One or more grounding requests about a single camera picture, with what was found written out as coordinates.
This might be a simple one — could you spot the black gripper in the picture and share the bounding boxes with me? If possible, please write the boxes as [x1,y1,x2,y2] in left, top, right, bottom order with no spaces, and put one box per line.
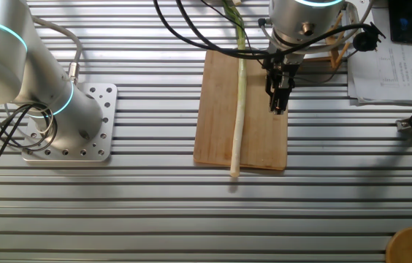
[263,54,301,115]

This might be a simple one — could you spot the black smartphone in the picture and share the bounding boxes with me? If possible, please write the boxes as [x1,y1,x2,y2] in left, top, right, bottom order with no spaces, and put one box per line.
[388,0,412,45]

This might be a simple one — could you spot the wooden cutting board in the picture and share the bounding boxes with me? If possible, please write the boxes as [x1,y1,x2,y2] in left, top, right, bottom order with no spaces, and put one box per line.
[193,50,289,172]

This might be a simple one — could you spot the wooden knife rack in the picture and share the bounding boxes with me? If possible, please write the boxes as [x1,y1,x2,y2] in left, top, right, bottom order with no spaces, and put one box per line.
[302,10,354,70]

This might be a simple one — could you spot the white paper sheets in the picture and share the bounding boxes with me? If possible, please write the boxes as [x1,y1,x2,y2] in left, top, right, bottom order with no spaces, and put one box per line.
[347,7,412,107]

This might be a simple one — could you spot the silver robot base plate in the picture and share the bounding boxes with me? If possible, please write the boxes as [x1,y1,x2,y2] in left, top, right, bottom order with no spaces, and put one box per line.
[21,83,118,163]

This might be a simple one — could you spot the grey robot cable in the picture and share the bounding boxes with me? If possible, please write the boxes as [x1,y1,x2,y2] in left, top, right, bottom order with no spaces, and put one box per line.
[30,15,83,85]

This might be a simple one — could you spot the long scallion with green top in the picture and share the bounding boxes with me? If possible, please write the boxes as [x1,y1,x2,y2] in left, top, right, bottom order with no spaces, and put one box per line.
[221,0,248,178]

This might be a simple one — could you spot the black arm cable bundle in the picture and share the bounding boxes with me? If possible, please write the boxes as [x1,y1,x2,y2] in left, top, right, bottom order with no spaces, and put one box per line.
[153,0,386,61]

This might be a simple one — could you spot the black cables at robot base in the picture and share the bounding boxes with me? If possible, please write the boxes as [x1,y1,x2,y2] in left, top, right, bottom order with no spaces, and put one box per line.
[0,103,59,183]

